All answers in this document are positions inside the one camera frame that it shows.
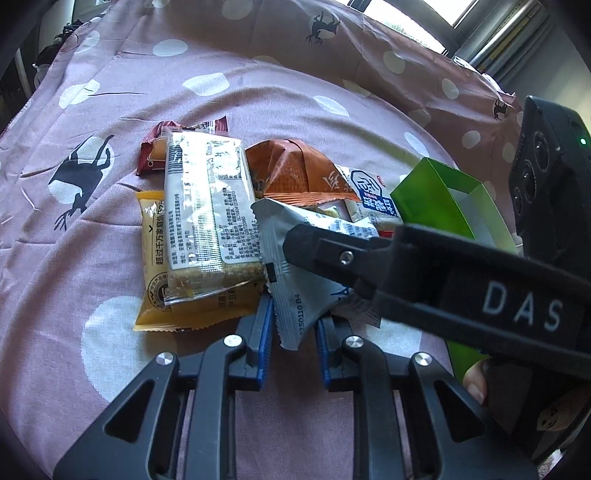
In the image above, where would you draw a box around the green cardboard box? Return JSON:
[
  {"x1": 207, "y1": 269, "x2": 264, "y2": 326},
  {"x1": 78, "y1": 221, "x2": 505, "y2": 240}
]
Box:
[{"x1": 390, "y1": 157, "x2": 520, "y2": 386}]

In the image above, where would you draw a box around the orange brown snack packet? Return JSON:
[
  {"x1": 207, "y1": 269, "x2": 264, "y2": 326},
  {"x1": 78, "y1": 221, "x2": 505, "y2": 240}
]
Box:
[{"x1": 245, "y1": 137, "x2": 362, "y2": 208}]

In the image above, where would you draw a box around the dark red snack packet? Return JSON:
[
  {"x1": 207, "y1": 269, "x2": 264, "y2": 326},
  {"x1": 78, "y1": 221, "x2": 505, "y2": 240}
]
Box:
[{"x1": 136, "y1": 117, "x2": 230, "y2": 177}]

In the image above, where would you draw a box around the white packet with blue label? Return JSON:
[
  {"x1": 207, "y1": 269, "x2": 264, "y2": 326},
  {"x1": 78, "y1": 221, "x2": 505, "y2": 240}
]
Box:
[{"x1": 333, "y1": 164, "x2": 403, "y2": 232}]

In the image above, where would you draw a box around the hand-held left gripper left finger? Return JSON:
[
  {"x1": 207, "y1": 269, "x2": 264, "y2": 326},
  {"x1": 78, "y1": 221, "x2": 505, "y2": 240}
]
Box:
[{"x1": 53, "y1": 295, "x2": 276, "y2": 480}]

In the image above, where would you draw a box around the yellow snack packet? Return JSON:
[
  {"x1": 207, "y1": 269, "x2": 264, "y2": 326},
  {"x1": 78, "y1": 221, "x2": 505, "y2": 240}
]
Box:
[{"x1": 133, "y1": 191, "x2": 265, "y2": 333}]

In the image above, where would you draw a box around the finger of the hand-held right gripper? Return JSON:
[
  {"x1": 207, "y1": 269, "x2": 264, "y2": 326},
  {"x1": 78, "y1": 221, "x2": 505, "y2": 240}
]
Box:
[{"x1": 283, "y1": 224, "x2": 394, "y2": 297}]

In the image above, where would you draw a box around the dark cloth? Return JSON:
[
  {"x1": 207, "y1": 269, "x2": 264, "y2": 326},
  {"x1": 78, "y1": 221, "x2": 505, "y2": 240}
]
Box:
[{"x1": 32, "y1": 21, "x2": 100, "y2": 70}]

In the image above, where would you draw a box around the white oat snack packet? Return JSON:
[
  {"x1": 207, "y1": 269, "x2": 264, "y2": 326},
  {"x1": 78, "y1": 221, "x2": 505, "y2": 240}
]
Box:
[{"x1": 250, "y1": 198, "x2": 393, "y2": 352}]

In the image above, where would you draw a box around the clear sesame bar packet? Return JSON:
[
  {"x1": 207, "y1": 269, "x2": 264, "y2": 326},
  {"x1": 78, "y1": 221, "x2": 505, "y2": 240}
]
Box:
[{"x1": 164, "y1": 130, "x2": 267, "y2": 306}]

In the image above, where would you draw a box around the pink polka dot blanket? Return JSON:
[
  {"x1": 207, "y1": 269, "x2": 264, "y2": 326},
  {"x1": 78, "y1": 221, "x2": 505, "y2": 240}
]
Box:
[{"x1": 0, "y1": 0, "x2": 525, "y2": 480}]

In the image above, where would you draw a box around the person's right hand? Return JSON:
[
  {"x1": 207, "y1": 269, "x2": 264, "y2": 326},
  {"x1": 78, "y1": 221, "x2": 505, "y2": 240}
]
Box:
[{"x1": 463, "y1": 359, "x2": 491, "y2": 406}]

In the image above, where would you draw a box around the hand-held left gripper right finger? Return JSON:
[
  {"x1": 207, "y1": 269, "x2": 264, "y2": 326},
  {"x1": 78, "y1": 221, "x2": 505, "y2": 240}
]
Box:
[{"x1": 315, "y1": 315, "x2": 540, "y2": 480}]

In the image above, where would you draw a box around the window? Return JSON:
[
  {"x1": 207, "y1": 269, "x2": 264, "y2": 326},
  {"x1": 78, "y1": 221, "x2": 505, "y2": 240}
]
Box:
[{"x1": 346, "y1": 0, "x2": 555, "y2": 79}]

